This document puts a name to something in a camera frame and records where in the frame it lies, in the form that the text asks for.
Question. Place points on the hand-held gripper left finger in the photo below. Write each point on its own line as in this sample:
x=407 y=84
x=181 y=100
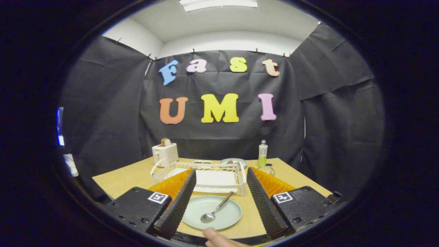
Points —
x=180 y=206

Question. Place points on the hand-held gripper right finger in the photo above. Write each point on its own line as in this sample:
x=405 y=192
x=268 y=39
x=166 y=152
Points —
x=264 y=206

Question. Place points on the metal spoon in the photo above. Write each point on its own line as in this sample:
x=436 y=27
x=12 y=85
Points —
x=208 y=217

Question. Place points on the light green plate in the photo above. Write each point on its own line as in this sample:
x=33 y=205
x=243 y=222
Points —
x=226 y=216

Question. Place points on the small divided dish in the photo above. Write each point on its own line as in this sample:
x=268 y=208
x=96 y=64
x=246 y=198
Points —
x=202 y=162

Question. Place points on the small plate with food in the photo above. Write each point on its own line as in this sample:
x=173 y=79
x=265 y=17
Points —
x=233 y=162

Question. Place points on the green drink bottle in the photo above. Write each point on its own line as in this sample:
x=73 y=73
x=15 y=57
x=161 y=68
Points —
x=262 y=152

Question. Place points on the white toaster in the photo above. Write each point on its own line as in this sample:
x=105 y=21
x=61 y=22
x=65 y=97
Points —
x=165 y=154

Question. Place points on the brown bread slice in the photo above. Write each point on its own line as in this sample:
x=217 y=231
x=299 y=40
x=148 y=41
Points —
x=165 y=142

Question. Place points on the black rectangular object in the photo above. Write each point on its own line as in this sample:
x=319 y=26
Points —
x=334 y=198

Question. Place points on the black backdrop cloth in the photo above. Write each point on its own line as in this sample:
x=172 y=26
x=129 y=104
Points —
x=219 y=137

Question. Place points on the computer monitor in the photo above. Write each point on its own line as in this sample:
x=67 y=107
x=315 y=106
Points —
x=60 y=127

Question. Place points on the ceiling light panel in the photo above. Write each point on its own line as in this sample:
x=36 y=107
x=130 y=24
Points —
x=219 y=4

